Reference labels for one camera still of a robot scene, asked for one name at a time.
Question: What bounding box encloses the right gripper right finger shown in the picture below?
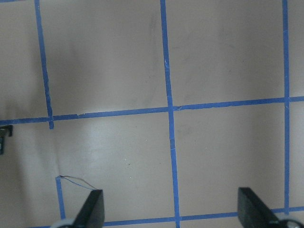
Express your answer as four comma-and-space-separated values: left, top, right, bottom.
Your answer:
237, 187, 283, 228

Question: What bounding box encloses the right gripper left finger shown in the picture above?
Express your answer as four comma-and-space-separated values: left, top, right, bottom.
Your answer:
71, 190, 105, 228

